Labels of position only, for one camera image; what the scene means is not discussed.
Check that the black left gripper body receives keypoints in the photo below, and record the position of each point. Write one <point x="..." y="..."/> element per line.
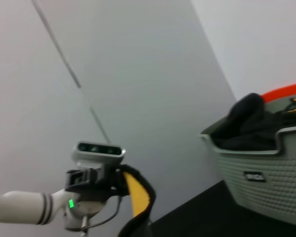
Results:
<point x="96" y="190"/>

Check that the yellow and grey towel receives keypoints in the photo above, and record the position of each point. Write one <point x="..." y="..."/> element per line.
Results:
<point x="139" y="195"/>

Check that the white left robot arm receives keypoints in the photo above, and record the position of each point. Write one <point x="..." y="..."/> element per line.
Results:
<point x="22" y="205"/>

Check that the black tablecloth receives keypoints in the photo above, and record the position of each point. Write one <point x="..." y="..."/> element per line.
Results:
<point x="212" y="217"/>

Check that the grey perforated plastic storage box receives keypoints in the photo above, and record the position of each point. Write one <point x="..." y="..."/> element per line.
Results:
<point x="273" y="177"/>

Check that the black cloth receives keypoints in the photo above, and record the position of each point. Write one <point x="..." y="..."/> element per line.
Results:
<point x="246" y="123"/>

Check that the orange hoop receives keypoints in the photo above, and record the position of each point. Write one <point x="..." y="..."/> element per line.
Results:
<point x="283" y="91"/>

